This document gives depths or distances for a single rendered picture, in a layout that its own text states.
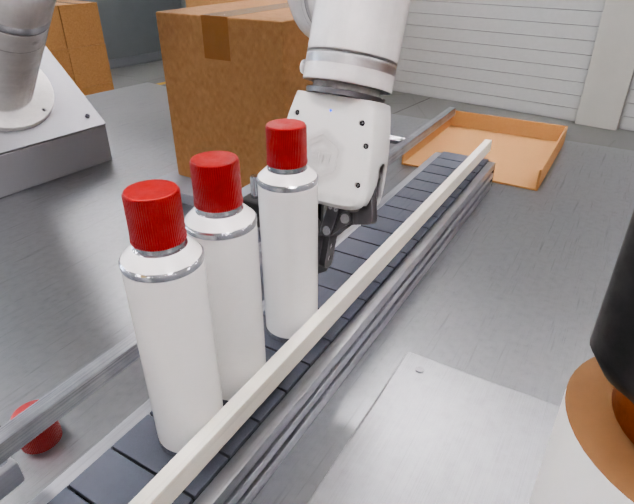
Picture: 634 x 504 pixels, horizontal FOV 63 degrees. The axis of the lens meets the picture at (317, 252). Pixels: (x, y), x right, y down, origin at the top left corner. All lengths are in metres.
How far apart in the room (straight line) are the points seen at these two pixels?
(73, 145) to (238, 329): 0.76
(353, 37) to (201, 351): 0.28
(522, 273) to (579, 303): 0.08
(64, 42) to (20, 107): 2.80
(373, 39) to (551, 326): 0.38
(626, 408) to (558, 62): 4.54
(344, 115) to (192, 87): 0.46
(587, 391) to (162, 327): 0.24
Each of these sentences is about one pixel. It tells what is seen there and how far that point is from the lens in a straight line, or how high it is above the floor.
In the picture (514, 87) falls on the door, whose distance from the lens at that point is 4.83.
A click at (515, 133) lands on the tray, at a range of 1.30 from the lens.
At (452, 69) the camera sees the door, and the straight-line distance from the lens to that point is 5.02.
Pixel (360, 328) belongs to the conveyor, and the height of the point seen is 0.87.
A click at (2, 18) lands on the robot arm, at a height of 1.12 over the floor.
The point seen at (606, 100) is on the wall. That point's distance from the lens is 4.61.
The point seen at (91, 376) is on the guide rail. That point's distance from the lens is 0.38.
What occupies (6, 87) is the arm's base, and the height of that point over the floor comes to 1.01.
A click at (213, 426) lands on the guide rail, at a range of 0.39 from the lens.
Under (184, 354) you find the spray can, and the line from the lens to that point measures 0.35.
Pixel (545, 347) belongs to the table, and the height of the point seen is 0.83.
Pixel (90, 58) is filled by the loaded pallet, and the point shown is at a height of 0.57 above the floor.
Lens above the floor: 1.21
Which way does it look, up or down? 30 degrees down
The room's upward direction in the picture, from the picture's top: straight up
